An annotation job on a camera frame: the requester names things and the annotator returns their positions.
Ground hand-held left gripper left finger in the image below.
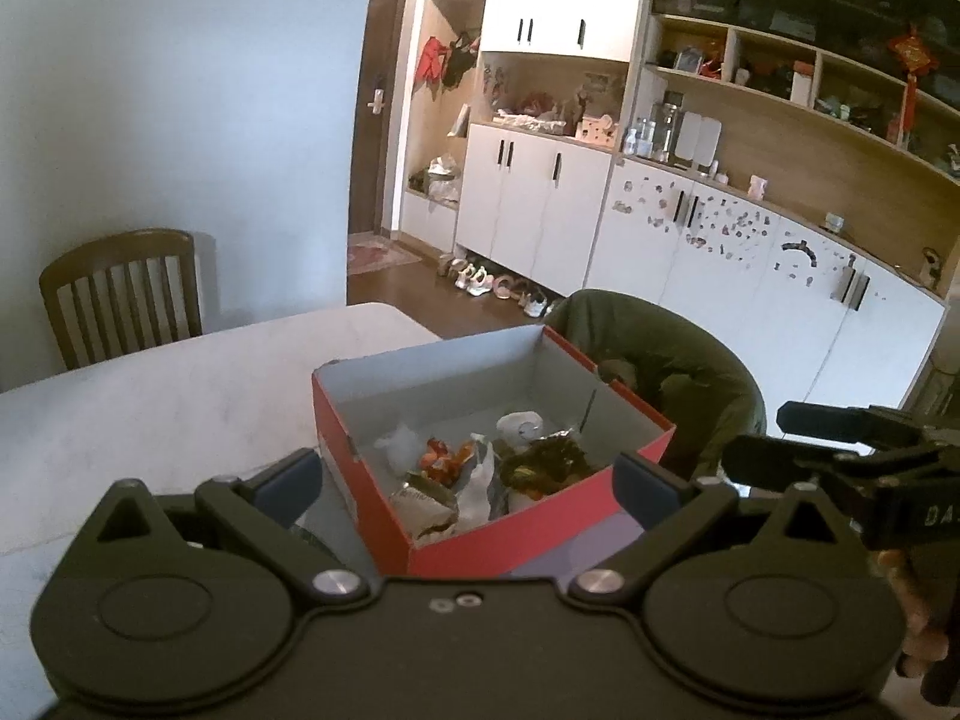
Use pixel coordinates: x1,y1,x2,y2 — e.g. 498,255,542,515
79,448,370,608

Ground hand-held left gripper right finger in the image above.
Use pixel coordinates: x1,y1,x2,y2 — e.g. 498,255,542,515
568,452,863,607

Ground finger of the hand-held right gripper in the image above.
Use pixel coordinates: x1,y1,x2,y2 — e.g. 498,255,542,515
775,400,929,446
721,434,865,485

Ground green vegetable scraps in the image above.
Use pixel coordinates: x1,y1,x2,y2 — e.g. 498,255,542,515
498,435,595,501

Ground clear plastic piece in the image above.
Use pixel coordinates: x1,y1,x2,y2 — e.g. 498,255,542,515
373,423,425,475

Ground white round cup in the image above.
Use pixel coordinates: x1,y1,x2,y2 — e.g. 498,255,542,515
494,409,543,460

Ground orange peel pieces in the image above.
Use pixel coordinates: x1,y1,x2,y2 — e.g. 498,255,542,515
418,436,475,486

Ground white plastic bag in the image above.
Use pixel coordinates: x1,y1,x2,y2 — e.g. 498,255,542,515
449,433,501,527

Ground red cardboard shoe box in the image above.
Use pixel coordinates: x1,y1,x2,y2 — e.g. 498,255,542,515
310,323,677,579

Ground person's right hand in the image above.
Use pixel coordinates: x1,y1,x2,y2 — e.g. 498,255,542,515
877,547,960,692

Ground dark green jacket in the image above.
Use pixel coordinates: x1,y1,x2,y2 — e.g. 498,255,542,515
543,288,768,482

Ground white sticker-covered long cabinet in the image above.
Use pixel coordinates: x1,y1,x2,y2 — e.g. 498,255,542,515
584,157,948,422

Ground patterned door rug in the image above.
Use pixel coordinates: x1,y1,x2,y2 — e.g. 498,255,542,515
346,235,425,278

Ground brown wooden slat chair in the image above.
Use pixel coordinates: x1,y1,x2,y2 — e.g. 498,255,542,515
38,228,204,373

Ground row of shoes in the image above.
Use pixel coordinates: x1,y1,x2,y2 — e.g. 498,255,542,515
436,250,565,319

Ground wooden open shelf unit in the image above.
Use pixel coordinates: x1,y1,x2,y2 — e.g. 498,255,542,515
637,10,960,295

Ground dark brown entrance door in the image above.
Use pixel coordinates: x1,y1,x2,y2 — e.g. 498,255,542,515
348,0,414,238

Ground bags in cabinet niche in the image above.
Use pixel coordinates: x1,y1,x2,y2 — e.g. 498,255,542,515
408,153,463,204

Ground glass water dispenser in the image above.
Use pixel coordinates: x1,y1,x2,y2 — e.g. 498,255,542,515
650,91,686,160

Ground wooden toy house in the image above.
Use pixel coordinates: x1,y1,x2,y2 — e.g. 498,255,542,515
575,113,618,150

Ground red knot ornament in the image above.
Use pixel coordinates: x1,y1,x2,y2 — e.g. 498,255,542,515
888,25,939,149

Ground clutter on cabinet counter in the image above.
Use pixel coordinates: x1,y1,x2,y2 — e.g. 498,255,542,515
490,75,580,134

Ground red hanging garment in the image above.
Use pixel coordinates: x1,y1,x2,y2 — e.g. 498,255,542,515
414,35,452,92

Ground black hanging bag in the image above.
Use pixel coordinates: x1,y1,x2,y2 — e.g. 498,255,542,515
442,33,482,90

